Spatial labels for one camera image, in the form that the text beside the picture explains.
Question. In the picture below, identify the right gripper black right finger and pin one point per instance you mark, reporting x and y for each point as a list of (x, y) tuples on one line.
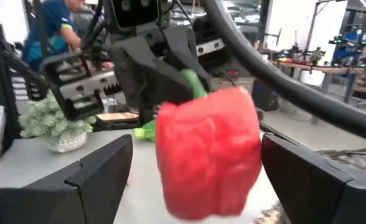
[(320, 199)]

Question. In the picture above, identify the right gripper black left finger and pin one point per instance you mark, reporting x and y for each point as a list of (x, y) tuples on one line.
[(61, 199)]

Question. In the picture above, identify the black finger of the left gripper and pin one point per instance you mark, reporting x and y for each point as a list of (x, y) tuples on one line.
[(189, 53), (148, 74)]

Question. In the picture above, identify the green leaf bundle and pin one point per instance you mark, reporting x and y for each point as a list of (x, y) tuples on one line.
[(145, 132)]

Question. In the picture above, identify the red bell pepper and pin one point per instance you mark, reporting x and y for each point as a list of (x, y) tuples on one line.
[(208, 155)]

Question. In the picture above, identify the green potted plant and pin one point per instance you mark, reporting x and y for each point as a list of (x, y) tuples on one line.
[(55, 124)]

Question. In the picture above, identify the person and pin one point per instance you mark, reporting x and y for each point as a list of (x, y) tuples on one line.
[(53, 21)]

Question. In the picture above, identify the dark blue bin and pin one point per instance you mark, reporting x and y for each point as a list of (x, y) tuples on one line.
[(264, 95)]

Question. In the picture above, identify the small green background plant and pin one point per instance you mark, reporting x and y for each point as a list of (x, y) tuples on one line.
[(316, 56)]

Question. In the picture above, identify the wooden background table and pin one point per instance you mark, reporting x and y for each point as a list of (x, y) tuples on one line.
[(326, 69)]

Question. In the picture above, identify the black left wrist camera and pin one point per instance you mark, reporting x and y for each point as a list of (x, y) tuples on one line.
[(134, 12)]

